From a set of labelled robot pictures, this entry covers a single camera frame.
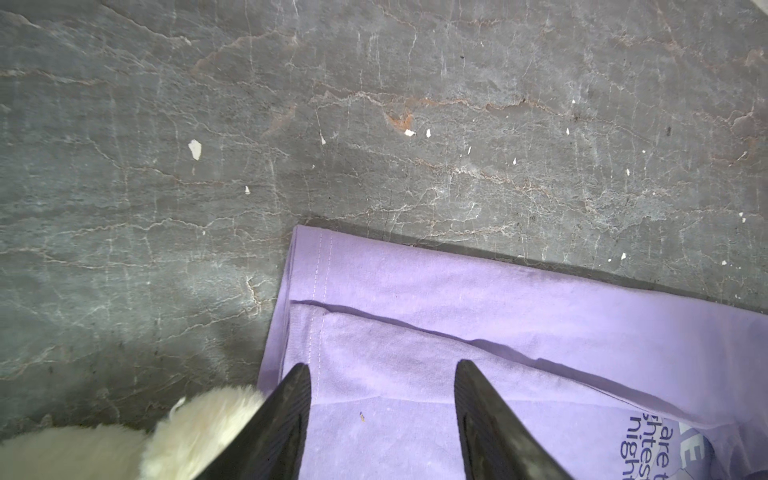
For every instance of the white plush dog toy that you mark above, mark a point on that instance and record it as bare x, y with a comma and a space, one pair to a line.
181, 446

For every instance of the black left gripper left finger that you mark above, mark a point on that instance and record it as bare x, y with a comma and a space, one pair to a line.
271, 444

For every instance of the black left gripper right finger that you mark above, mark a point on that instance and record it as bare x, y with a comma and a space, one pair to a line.
495, 444

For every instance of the purple t shirt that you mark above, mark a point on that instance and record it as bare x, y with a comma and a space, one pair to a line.
615, 383

